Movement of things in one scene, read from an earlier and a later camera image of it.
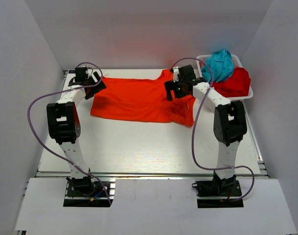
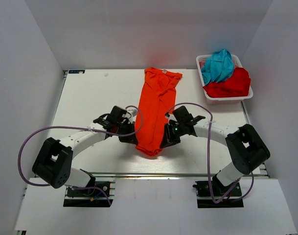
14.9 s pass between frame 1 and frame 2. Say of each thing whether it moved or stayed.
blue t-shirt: stayed
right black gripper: moved
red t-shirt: stayed
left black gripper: moved
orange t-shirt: moved
